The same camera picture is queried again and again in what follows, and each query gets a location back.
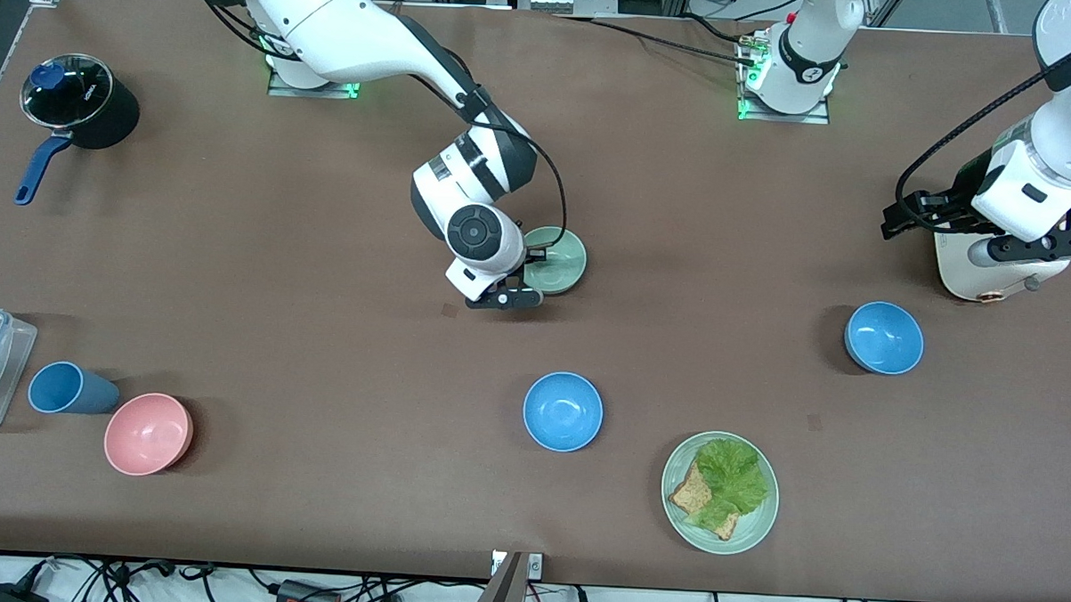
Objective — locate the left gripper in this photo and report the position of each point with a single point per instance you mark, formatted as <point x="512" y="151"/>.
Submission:
<point x="963" y="193"/>

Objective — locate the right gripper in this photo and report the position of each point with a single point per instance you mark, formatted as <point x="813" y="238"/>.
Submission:
<point x="529" y="259"/>

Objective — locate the pale green bowl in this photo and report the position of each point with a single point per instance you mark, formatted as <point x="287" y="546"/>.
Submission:
<point x="562" y="262"/>

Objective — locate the blue bowl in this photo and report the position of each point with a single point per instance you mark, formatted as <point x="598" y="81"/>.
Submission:
<point x="884" y="337"/>
<point x="563" y="412"/>

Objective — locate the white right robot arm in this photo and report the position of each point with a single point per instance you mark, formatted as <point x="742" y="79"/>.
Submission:
<point x="349" y="27"/>

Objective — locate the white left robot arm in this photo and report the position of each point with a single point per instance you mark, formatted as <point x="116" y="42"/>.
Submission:
<point x="806" y="70"/>

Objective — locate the pink bowl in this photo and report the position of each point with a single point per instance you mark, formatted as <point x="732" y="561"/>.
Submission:
<point x="148" y="434"/>

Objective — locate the cream white toaster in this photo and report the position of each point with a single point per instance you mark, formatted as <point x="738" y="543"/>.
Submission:
<point x="964" y="276"/>

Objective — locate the toasted bread slice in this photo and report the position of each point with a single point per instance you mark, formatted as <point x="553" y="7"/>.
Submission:
<point x="691" y="495"/>

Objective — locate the green lettuce leaf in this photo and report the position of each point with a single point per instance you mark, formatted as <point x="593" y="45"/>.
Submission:
<point x="734" y="477"/>

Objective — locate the pale green plate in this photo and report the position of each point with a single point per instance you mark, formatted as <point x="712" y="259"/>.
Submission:
<point x="755" y="522"/>

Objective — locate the black power strip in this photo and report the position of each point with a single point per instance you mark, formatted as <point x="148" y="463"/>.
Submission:
<point x="307" y="598"/>

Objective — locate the blue plastic cup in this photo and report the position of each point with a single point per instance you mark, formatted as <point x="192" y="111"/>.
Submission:
<point x="69" y="389"/>

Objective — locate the glass lid blue knob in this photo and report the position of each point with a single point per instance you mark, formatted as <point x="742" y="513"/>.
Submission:
<point x="66" y="91"/>

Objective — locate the black power adapter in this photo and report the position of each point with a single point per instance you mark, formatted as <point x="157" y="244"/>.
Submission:
<point x="10" y="594"/>

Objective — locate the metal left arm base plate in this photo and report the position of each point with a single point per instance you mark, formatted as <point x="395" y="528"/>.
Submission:
<point x="787" y="116"/>

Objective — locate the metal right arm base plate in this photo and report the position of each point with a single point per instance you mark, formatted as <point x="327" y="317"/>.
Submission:
<point x="280" y="87"/>

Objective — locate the grey camera pole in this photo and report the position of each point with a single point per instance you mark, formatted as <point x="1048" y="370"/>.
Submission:
<point x="500" y="594"/>

